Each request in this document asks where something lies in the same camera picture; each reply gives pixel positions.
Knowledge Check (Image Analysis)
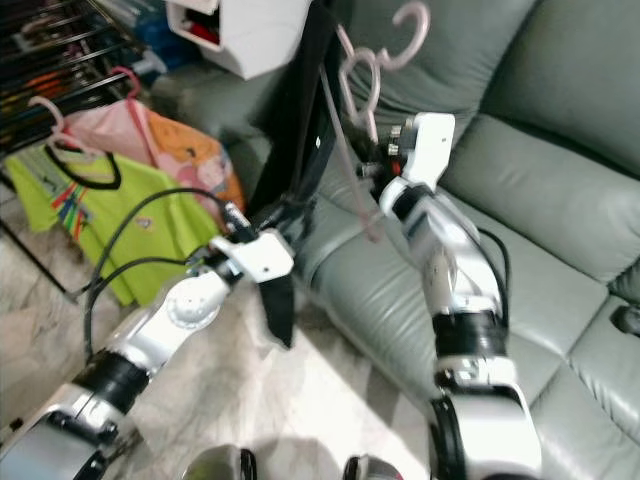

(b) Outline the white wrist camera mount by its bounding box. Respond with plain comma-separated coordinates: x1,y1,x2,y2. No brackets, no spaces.
400,112,456,191
210,230,296,286

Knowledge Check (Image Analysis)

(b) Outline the black garment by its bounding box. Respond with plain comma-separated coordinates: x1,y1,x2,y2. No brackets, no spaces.
245,0,341,351

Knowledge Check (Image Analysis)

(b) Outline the grey robot leg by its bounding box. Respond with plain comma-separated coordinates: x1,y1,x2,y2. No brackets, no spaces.
342,455,411,480
185,447,256,480

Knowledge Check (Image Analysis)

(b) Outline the white plastic hanger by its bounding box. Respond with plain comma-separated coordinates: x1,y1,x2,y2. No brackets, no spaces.
28,95,96,166

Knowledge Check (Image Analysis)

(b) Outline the lime green t-shirt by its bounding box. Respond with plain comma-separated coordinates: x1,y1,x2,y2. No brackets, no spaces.
5,150,226,306

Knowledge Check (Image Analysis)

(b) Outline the pink and orange garment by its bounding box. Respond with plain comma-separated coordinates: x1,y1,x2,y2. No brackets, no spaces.
60,100,246,226

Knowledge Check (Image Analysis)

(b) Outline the blue bag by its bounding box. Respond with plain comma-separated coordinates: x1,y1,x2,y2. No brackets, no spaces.
115,0,191,71

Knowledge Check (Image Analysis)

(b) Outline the red plastic hanger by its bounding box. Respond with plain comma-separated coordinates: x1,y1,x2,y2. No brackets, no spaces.
110,65,143,101

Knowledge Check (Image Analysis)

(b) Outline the black metal drying rack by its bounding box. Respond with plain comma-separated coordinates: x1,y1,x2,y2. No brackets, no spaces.
0,0,161,301

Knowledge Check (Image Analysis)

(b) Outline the grey right robot leg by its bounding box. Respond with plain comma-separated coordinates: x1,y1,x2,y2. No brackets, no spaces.
342,455,411,480

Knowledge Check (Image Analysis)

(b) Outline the white plastic storage box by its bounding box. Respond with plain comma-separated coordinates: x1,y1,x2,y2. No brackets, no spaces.
165,0,311,81

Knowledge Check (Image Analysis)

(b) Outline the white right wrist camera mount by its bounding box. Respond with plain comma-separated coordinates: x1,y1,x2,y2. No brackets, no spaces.
400,112,456,191

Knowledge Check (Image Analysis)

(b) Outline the grey left robot leg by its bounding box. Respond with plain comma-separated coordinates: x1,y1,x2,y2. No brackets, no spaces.
185,447,256,480

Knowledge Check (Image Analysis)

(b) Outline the grey-green leather sofa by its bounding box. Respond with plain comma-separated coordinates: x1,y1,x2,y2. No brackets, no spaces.
150,0,640,480

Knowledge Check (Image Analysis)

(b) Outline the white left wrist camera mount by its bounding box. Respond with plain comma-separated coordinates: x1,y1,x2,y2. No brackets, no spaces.
210,230,296,286

